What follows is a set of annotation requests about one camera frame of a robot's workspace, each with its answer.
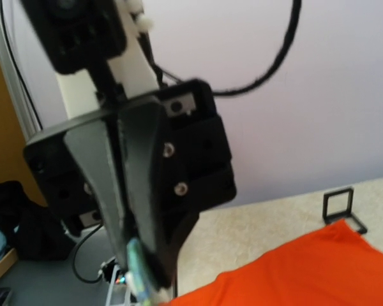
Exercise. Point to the wooden tray outside cell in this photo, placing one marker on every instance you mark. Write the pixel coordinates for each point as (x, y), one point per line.
(9, 259)

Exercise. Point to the dark bag behind frame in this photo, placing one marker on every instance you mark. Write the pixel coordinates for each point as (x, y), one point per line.
(31, 229)

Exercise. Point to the black case with teal brooch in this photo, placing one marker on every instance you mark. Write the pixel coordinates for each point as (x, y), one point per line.
(347, 213)

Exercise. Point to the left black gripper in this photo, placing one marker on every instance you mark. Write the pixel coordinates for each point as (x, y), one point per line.
(203, 179)

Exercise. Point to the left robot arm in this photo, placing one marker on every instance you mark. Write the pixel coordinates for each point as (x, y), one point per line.
(100, 47)

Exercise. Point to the left aluminium frame post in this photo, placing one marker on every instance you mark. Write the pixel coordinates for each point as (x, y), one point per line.
(21, 99)

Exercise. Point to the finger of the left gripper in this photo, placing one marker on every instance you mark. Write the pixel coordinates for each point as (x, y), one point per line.
(91, 148)

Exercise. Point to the red t-shirt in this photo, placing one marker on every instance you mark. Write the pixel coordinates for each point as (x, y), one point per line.
(334, 265)

